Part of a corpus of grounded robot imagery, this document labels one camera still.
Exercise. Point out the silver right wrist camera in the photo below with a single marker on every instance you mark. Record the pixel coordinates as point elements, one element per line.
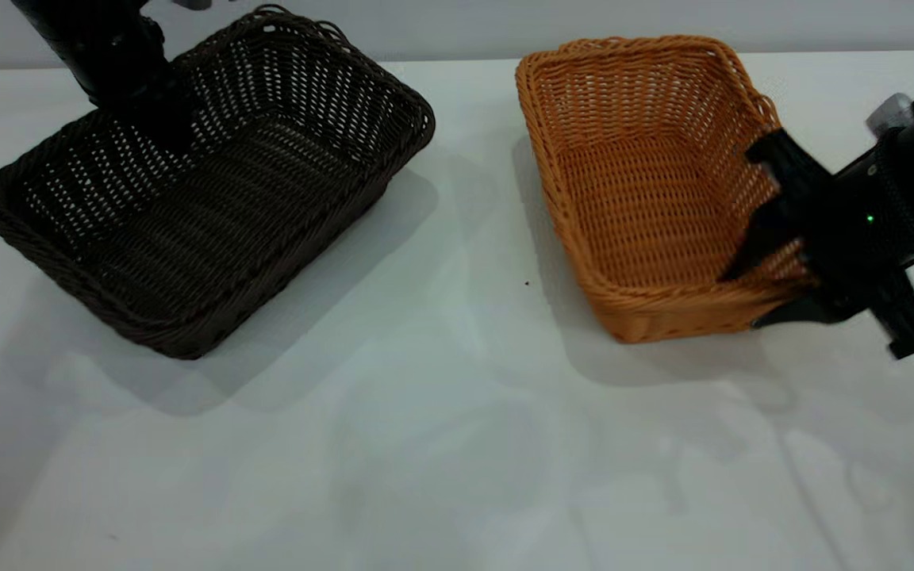
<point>893,111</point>

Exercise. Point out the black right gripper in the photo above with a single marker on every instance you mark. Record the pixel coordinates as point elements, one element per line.
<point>846,230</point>

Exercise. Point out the orange woven wicker basket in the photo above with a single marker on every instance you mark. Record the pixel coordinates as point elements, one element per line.
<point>647,206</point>

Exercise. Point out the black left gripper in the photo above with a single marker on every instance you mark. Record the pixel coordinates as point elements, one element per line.
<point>100,47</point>

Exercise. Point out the black woven wicker basket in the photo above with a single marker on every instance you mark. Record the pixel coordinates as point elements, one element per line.
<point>227,222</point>

